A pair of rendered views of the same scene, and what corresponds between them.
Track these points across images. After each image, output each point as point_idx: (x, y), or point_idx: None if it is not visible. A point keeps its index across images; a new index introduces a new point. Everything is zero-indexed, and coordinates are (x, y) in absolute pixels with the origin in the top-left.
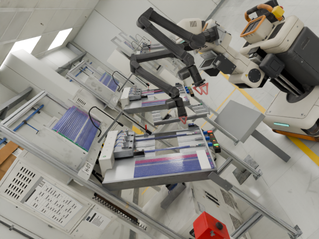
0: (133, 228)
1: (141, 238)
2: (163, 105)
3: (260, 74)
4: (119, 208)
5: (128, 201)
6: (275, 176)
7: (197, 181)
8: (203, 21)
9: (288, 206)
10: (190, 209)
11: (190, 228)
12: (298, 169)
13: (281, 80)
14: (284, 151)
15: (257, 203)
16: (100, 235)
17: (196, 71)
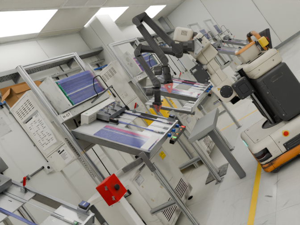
0: (85, 172)
1: None
2: (174, 95)
3: (232, 92)
4: None
5: (110, 158)
6: (226, 186)
7: (157, 162)
8: (196, 32)
9: (214, 211)
10: (130, 176)
11: None
12: (242, 186)
13: (257, 105)
14: (247, 169)
15: (174, 192)
16: (64, 167)
17: (167, 71)
